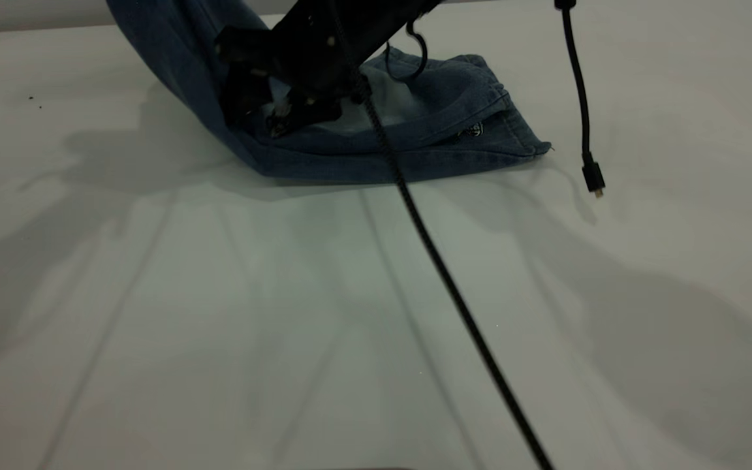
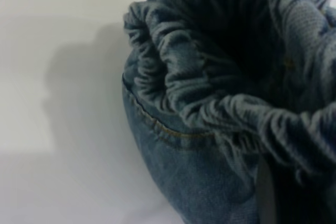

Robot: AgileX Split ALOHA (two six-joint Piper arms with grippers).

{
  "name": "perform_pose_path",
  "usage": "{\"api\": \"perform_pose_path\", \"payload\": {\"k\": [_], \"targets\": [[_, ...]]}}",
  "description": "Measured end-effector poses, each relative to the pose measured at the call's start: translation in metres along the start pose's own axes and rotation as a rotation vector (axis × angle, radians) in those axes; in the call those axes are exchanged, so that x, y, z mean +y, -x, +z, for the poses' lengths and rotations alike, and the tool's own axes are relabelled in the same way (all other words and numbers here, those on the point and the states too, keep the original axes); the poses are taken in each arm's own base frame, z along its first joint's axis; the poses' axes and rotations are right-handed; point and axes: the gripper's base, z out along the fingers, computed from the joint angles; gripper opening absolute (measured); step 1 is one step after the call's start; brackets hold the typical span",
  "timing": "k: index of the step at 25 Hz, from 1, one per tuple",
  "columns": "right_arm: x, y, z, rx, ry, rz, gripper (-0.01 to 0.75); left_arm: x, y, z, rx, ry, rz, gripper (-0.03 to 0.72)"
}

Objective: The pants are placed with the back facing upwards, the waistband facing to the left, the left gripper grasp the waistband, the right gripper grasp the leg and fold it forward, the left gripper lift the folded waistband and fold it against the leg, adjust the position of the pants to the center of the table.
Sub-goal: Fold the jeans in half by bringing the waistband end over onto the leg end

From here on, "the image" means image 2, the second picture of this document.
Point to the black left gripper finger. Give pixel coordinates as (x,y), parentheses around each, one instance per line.
(265,195)

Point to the blue denim shorts with print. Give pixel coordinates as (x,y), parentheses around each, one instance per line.
(197,103)

